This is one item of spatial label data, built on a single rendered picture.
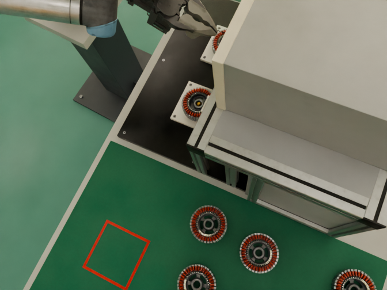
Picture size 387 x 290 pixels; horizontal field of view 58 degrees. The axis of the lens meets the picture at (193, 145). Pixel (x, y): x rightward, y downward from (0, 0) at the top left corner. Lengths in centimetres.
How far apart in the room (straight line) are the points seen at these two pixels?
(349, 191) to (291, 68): 30
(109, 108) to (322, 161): 156
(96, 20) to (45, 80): 150
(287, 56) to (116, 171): 75
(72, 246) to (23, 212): 101
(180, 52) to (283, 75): 73
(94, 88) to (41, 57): 45
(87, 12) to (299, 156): 61
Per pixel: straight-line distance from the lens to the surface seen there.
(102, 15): 95
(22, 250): 217
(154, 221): 114
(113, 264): 117
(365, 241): 118
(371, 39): 69
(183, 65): 128
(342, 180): 80
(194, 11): 83
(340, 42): 68
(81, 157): 212
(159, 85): 126
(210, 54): 128
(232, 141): 79
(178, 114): 118
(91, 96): 222
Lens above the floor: 186
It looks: 71 degrees down
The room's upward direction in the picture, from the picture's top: 19 degrees counter-clockwise
